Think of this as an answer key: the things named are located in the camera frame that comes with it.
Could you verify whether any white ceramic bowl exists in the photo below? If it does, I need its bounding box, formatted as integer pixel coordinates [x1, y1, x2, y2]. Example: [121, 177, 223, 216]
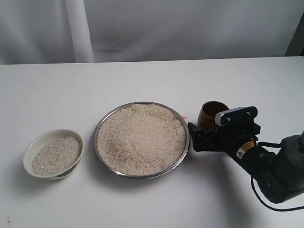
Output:
[23, 129, 85, 181]

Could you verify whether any white backdrop curtain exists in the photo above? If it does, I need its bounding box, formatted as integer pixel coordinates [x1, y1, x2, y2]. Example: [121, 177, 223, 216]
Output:
[0, 0, 304, 64]

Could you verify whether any brown wooden cup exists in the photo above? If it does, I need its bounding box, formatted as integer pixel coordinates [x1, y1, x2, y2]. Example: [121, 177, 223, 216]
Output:
[197, 101, 228, 133]

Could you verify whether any rice heap on plate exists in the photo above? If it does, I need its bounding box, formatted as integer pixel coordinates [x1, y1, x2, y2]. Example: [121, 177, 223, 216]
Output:
[95, 104, 187, 177]

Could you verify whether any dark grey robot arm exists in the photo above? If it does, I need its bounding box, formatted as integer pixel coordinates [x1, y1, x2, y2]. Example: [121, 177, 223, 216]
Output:
[188, 106, 304, 204]

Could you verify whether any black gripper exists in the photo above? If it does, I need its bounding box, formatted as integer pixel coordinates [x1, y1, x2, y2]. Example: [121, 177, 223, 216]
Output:
[188, 106, 261, 157]

